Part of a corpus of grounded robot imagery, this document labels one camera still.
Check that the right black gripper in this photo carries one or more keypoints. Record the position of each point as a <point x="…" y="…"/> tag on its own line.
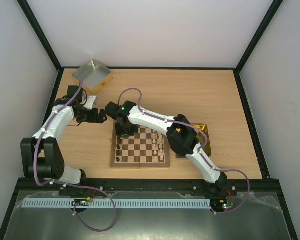
<point x="126" y="129"/>

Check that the empty silver gold tin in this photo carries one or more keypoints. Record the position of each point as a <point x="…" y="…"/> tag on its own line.
<point x="94" y="76"/>

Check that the gold tin tray with pieces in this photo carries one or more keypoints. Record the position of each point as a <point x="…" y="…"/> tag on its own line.
<point x="205" y="140"/>

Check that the wooden chess board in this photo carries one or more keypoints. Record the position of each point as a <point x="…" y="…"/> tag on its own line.
<point x="137" y="151"/>

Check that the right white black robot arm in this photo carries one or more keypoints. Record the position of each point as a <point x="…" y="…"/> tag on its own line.
<point x="161" y="123"/>

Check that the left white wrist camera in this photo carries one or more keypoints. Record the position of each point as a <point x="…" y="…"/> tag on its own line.
<point x="90" y="101"/>

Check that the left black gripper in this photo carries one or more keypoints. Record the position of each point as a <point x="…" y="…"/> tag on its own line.
<point x="93" y="118"/>

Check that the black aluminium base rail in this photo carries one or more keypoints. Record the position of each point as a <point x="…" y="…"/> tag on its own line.
<point x="196" y="188"/>

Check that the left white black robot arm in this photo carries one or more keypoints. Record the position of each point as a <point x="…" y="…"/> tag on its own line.
<point x="42" y="159"/>

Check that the grey slotted cable duct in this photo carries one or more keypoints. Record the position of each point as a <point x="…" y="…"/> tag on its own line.
<point x="63" y="203"/>

